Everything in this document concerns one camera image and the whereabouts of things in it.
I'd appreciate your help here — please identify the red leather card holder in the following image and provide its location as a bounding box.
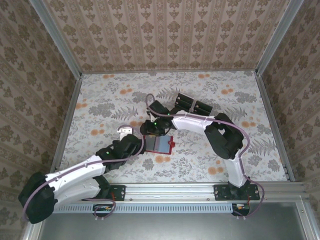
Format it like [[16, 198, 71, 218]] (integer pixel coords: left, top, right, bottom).
[[144, 134, 176, 155]]

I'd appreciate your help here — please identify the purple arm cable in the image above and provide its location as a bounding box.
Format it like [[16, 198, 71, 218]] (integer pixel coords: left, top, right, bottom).
[[145, 93, 266, 221], [21, 138, 146, 222]]

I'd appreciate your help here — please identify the black box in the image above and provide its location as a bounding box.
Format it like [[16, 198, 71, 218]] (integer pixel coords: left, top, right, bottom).
[[173, 92, 213, 117]]

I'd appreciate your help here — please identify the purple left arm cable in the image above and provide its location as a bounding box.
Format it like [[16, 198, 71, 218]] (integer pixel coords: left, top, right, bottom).
[[21, 138, 146, 222]]

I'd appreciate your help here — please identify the aluminium table back rail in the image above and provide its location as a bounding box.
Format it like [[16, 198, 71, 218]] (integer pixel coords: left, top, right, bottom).
[[81, 69, 258, 75]]

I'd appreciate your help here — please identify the slotted grey cable duct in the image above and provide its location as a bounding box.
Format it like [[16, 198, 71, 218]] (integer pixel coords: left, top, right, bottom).
[[58, 201, 236, 214]]

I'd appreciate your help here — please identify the grey metal sheet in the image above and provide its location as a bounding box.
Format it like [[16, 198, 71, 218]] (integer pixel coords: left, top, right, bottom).
[[23, 201, 320, 240]]

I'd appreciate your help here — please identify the small circuit board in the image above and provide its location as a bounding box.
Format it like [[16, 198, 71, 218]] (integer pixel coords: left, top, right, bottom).
[[231, 203, 251, 216], [92, 203, 113, 213]]

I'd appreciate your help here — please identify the black VIP card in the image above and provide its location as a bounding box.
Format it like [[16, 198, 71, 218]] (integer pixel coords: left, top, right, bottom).
[[194, 99, 213, 109], [146, 136, 157, 152], [174, 98, 195, 108], [176, 92, 194, 101]]

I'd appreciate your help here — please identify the aluminium frame post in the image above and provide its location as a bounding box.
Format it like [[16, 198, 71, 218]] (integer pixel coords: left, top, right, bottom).
[[27, 0, 83, 79], [255, 0, 300, 76]]

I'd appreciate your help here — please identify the aluminium table side rail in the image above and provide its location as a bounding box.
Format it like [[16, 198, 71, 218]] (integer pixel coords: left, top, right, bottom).
[[254, 71, 297, 182], [51, 74, 83, 171]]

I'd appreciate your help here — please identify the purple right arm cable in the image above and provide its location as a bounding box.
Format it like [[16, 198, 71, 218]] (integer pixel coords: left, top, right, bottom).
[[145, 93, 266, 221]]

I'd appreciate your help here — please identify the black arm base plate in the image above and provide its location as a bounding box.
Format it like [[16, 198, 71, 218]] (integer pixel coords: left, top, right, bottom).
[[81, 183, 126, 202], [213, 184, 261, 201]]

